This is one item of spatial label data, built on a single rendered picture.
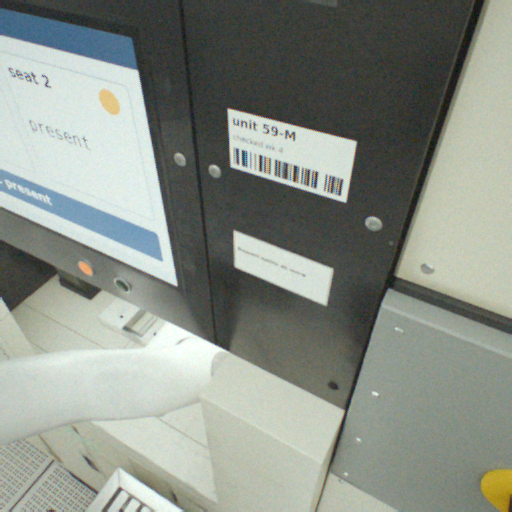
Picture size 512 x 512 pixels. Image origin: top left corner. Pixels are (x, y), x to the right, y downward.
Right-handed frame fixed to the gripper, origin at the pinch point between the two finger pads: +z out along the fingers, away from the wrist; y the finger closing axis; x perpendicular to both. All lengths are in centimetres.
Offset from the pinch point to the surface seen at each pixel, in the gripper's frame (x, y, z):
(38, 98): 43, 0, -30
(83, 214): 32.5, 0.0, -30.1
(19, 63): 46, -1, -30
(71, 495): -119, -56, -35
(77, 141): 41, 2, -30
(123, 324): -28.8, -30.3, -8.8
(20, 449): -119, -86, -32
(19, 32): 48, 0, -30
